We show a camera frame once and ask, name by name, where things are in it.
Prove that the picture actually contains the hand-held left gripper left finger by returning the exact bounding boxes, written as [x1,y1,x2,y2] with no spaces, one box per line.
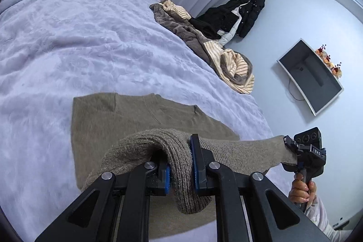
[34,158,172,242]

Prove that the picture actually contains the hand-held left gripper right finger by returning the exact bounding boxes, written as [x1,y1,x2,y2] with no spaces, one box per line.
[190,133,331,242]

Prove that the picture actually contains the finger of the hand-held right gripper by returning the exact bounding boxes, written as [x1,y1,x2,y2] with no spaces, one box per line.
[283,135,302,153]

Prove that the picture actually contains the brown knit sweater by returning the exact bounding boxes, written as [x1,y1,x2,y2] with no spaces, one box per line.
[69,92,298,240]

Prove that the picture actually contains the person's right forearm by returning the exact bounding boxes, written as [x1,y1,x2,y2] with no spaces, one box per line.
[305,195,351,242]

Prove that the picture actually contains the person's right hand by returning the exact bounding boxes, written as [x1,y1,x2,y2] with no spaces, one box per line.
[288,172,316,205]

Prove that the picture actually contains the dried flower decoration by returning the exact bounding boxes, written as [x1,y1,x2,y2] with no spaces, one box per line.
[315,44,343,78]

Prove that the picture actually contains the brown striped fleece robe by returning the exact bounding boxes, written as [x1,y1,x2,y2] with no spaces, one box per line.
[149,0,255,94]

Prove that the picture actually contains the white garment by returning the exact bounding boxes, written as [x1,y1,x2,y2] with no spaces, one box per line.
[217,8,244,47]

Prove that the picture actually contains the black jacket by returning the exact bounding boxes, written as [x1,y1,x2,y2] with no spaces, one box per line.
[189,0,265,40]

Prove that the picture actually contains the lavender plush blanket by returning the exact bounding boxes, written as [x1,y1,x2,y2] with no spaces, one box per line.
[0,0,274,242]

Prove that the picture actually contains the black monitor cable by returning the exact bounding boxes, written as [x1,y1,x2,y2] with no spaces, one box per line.
[289,79,305,101]

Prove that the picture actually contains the wall-mounted curved monitor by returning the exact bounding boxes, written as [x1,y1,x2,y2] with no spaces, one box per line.
[277,38,344,116]

